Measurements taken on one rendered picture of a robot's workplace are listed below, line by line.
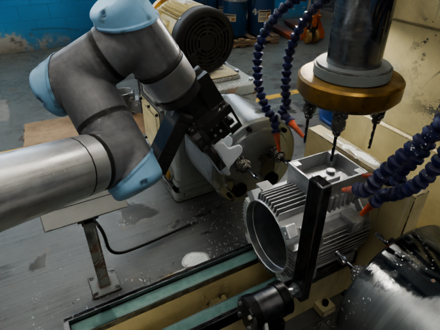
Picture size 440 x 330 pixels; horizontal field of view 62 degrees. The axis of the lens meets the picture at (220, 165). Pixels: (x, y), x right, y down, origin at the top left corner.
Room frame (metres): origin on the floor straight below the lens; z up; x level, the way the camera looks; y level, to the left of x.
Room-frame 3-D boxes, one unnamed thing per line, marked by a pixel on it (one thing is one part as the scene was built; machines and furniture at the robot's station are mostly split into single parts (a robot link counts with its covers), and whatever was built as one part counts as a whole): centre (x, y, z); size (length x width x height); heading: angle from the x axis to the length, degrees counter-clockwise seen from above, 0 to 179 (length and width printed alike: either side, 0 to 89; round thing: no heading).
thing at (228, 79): (1.13, 0.09, 0.99); 0.35 x 0.31 x 0.37; 28
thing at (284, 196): (0.60, -0.18, 1.01); 0.20 x 0.19 x 0.19; 117
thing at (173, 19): (1.15, 0.14, 1.16); 0.33 x 0.26 x 0.42; 28
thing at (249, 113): (0.91, -0.02, 1.04); 0.37 x 0.25 x 0.25; 28
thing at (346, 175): (0.61, -0.22, 1.11); 0.12 x 0.11 x 0.07; 117
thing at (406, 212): (0.68, -0.33, 0.97); 0.30 x 0.11 x 0.34; 28
